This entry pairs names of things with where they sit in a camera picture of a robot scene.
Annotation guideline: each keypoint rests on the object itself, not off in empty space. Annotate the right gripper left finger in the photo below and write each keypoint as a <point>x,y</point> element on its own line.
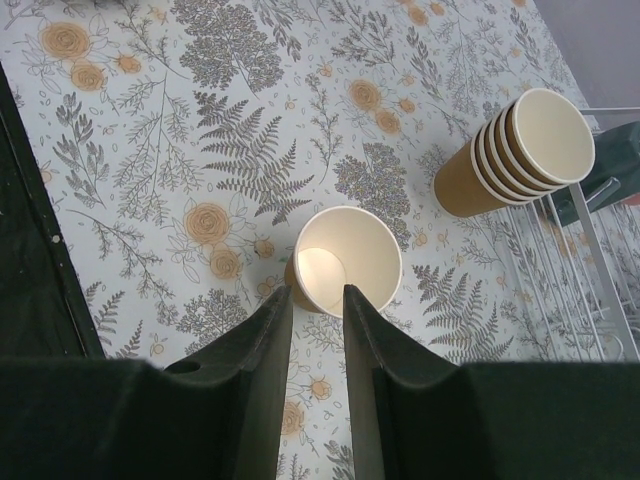
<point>215,414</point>

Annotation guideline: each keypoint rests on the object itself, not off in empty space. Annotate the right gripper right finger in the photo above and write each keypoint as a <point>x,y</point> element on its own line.
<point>415,415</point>

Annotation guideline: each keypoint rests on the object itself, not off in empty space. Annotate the single brown paper cup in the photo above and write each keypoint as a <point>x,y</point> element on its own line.
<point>339,246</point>

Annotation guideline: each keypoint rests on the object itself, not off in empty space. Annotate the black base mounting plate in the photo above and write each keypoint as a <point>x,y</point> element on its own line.
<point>43,309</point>

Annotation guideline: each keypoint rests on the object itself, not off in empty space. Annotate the floral table mat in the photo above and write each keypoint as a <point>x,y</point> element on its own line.
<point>184,144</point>

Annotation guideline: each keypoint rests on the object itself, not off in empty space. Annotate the stack of brown paper cups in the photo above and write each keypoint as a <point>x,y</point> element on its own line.
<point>536,145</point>

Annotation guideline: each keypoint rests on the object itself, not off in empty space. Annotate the dark teal mug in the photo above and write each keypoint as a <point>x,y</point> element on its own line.
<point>615,174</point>

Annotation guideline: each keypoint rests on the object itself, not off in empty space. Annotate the white wire dish rack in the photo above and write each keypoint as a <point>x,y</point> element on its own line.
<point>581,270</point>

